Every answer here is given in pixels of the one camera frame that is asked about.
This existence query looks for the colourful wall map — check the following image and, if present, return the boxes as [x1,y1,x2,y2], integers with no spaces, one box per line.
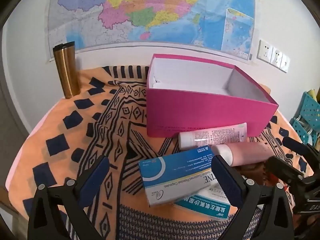
[45,0,255,62]

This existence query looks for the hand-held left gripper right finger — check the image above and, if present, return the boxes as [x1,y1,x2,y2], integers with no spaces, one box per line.
[212,154,293,240]

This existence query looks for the blue and white medicine box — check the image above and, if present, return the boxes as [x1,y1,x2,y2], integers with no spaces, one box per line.
[138,145,232,207]

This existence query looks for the orange patterned blanket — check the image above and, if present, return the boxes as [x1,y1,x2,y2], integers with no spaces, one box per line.
[7,65,315,240]

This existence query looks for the blue plastic rack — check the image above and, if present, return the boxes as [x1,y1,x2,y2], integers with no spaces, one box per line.
[289,91,320,147]

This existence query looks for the pink tube with white cap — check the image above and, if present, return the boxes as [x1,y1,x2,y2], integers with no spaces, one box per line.
[178,122,248,148]

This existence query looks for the pink cardboard box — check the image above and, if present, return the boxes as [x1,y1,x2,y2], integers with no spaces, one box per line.
[146,54,279,138]

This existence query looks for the teal and white medicine box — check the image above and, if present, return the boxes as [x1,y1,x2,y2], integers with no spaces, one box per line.
[174,189,233,222]

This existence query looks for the pink bottle with white cap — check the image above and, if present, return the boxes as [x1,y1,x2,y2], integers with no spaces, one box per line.
[212,141,275,167]

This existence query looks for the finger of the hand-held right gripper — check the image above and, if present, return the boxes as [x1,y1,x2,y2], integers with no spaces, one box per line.
[282,136,320,159]
[265,156,305,188]

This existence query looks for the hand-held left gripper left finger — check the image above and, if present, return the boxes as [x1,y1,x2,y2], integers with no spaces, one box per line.
[27,155,110,240]

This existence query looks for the gold thermos flask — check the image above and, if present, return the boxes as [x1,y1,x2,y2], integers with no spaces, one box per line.
[52,41,81,99]

